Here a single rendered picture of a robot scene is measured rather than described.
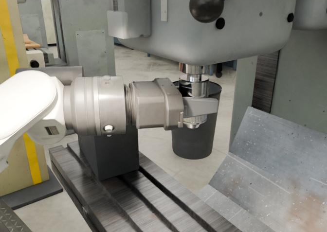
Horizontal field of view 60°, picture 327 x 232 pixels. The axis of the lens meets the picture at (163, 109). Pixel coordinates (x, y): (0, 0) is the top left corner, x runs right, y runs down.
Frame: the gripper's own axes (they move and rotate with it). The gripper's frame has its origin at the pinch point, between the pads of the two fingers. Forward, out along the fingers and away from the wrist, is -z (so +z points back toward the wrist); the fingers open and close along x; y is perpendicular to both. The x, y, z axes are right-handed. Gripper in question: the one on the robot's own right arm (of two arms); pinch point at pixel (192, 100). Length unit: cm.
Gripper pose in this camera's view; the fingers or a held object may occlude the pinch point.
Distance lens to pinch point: 45.3
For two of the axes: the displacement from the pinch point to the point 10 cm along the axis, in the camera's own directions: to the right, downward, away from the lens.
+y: -0.1, 9.3, 3.7
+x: -2.0, -3.7, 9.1
